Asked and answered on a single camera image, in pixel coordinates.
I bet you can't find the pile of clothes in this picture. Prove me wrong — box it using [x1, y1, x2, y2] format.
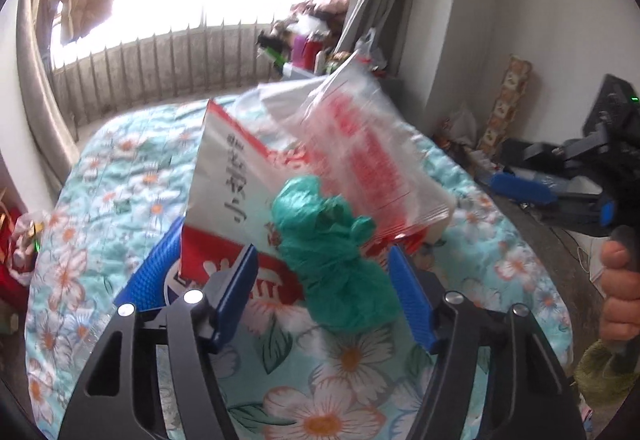
[289, 0, 352, 33]

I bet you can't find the person's right hand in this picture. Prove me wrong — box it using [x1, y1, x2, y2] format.
[599, 240, 640, 357]

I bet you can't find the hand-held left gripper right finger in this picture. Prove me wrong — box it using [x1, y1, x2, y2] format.
[387, 245, 587, 440]

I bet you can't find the floral blanket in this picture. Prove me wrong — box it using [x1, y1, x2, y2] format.
[25, 94, 574, 440]

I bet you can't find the white plastic bag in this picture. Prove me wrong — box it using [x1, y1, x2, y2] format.
[440, 104, 479, 147]

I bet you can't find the red and white paper bag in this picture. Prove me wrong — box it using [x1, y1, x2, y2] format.
[179, 100, 451, 307]

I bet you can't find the tall patterned cardboard box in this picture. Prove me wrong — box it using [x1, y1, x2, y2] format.
[474, 54, 534, 157]

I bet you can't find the beige curtain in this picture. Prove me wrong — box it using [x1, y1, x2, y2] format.
[15, 0, 82, 158]

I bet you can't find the blue ribbed plastic piece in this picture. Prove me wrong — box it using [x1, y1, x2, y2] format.
[114, 216, 187, 311]

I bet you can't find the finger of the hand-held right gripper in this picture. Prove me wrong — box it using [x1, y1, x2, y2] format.
[491, 137, 606, 207]
[537, 199, 617, 227]

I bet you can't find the green plastic bag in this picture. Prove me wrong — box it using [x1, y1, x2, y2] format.
[270, 176, 402, 334]

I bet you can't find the metal balcony railing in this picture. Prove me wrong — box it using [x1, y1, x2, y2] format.
[49, 17, 281, 123]

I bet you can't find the red bag with wrappers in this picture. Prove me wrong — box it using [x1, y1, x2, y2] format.
[0, 204, 52, 287]

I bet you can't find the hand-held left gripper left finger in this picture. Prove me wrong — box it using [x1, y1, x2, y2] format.
[57, 244, 259, 440]

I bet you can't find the person's right forearm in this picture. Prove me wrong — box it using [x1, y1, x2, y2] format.
[574, 339, 640, 417]

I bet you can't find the clear red-printed plastic bag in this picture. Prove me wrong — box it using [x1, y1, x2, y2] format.
[235, 50, 459, 241]

